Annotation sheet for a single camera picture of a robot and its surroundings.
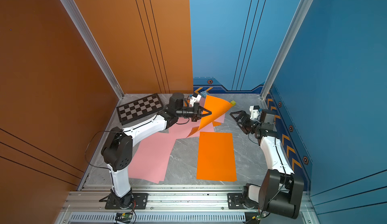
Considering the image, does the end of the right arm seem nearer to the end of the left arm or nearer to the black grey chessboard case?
the end of the left arm

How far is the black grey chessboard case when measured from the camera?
105 cm

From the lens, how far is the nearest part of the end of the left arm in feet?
2.39

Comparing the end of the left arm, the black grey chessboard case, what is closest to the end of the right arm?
the end of the left arm

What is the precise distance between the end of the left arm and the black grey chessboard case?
0.41m
